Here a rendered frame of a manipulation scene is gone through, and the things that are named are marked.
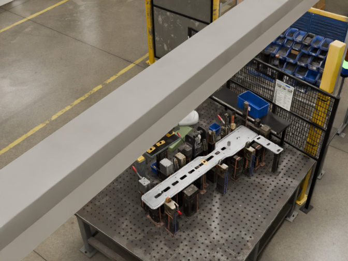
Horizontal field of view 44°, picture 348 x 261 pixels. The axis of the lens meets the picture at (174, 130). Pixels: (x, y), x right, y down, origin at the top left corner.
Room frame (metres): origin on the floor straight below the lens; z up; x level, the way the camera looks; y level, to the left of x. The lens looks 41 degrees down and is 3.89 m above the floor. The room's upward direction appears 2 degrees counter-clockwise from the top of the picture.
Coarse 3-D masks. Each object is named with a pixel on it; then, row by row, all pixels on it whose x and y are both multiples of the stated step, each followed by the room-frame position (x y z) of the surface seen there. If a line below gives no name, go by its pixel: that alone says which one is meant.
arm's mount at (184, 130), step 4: (180, 128) 3.59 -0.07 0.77; (184, 128) 3.59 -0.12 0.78; (188, 128) 3.58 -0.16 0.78; (192, 128) 3.59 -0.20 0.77; (176, 132) 3.54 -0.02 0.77; (180, 132) 3.53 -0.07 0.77; (184, 132) 3.53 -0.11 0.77; (188, 132) 3.53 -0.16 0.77; (184, 136) 3.47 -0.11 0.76; (180, 140) 3.41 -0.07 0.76; (184, 140) 3.47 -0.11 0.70; (172, 144) 3.35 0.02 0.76; (176, 144) 3.36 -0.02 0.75; (168, 148) 3.33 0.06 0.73; (172, 148) 3.31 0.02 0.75; (176, 148) 3.35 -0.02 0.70
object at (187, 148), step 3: (186, 144) 3.01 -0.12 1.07; (183, 147) 2.97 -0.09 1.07; (186, 147) 2.97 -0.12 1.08; (189, 147) 2.97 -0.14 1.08; (186, 150) 2.93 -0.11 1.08; (189, 150) 2.93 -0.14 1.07; (186, 153) 2.93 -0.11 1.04; (189, 153) 2.93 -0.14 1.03; (186, 156) 2.92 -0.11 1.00; (189, 156) 2.93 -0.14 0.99; (186, 159) 2.92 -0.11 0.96; (189, 159) 2.94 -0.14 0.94; (186, 162) 2.93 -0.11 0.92; (189, 162) 2.94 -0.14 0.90; (189, 171) 2.94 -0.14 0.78
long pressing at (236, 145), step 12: (240, 132) 3.25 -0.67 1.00; (252, 132) 3.24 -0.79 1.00; (216, 144) 3.07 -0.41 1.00; (240, 144) 3.07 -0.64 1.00; (204, 156) 2.91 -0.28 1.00; (216, 156) 2.91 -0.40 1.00; (228, 156) 2.92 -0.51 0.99; (192, 168) 2.77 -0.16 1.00; (204, 168) 2.76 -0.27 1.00; (168, 180) 2.63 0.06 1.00; (180, 180) 2.62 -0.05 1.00; (192, 180) 2.62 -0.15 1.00; (156, 192) 2.49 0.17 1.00; (168, 192) 2.49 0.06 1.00; (156, 204) 2.36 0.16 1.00
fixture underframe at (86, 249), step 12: (324, 156) 3.54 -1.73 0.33; (312, 168) 3.45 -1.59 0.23; (300, 192) 3.10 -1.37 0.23; (288, 204) 2.94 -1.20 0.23; (288, 216) 2.94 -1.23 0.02; (84, 228) 2.56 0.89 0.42; (276, 228) 2.65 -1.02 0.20; (84, 240) 2.57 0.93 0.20; (96, 240) 2.55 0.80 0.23; (264, 240) 2.49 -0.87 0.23; (84, 252) 2.56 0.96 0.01; (108, 252) 2.41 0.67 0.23; (252, 252) 2.27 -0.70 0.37
